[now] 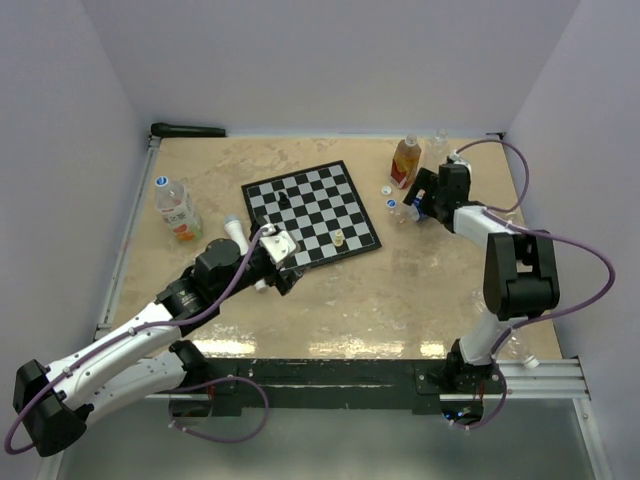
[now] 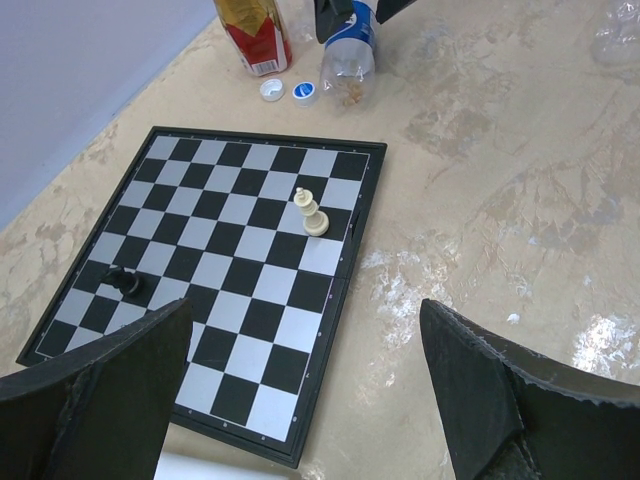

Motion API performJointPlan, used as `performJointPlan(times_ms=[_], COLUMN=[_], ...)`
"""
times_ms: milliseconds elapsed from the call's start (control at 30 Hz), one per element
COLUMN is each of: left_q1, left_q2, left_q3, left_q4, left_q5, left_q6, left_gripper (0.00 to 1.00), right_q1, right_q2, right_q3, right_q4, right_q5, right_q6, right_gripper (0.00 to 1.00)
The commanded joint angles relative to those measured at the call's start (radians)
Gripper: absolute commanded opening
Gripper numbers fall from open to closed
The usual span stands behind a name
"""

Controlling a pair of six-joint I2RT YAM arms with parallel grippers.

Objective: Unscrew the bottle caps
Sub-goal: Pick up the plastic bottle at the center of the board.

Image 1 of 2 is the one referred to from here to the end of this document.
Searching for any pepsi label bottle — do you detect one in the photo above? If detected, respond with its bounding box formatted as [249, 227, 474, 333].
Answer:
[394, 190, 427, 224]

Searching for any amber drink bottle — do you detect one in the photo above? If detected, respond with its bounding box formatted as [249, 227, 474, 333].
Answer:
[390, 134, 422, 189]

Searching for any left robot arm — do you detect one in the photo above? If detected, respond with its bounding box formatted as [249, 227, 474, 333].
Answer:
[4, 230, 301, 457]

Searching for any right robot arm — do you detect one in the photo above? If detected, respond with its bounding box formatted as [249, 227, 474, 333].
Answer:
[403, 160, 560, 393]

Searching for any white tube bottle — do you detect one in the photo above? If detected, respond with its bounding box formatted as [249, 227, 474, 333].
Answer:
[223, 215, 268, 293]

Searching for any blue cap tea bottle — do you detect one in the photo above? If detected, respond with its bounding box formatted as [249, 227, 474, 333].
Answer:
[154, 176, 202, 242]

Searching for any clear crushed bottle right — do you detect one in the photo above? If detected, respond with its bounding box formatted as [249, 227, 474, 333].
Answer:
[501, 331, 540, 370]

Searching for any white chess piece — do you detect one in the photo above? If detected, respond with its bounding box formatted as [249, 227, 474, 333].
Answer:
[333, 229, 344, 247]

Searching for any black chess piece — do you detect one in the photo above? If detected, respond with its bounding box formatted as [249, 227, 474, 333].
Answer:
[278, 192, 290, 208]

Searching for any black white chessboard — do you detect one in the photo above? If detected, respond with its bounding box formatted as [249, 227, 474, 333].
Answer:
[241, 160, 382, 269]

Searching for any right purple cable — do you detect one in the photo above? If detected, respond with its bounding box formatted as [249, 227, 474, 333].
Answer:
[452, 138, 617, 361]

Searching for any black base frame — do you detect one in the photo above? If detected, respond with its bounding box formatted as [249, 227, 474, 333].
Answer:
[169, 358, 506, 416]

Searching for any black handle tool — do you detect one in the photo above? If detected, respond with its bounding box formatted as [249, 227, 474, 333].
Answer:
[150, 122, 227, 138]

